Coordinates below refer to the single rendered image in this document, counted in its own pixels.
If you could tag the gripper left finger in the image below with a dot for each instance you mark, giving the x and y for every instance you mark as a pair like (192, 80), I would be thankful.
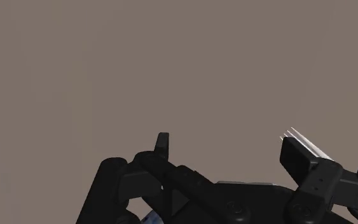
(178, 178)

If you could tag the blue and white object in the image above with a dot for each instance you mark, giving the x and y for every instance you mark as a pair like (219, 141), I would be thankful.
(152, 218)

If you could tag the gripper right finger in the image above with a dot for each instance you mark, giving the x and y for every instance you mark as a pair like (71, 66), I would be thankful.
(318, 176)

